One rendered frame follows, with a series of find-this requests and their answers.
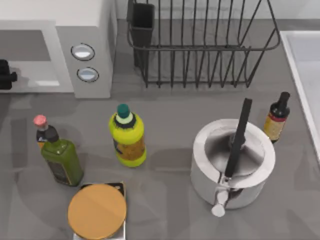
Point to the dark utensil holder cup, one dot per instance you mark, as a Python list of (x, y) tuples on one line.
[(142, 27)]

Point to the yellow bottle with green cap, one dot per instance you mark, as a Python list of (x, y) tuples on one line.
[(128, 140)]

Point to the dark green glass bottle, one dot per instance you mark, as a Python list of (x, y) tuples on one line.
[(61, 157)]

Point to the pale microwave oven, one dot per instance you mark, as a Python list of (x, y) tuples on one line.
[(50, 37)]

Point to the round microwave knob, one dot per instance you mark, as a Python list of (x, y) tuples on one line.
[(87, 74), (82, 52)]

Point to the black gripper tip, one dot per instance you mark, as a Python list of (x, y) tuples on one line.
[(5, 75)]

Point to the small dark brown bottle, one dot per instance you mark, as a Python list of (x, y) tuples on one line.
[(276, 121)]

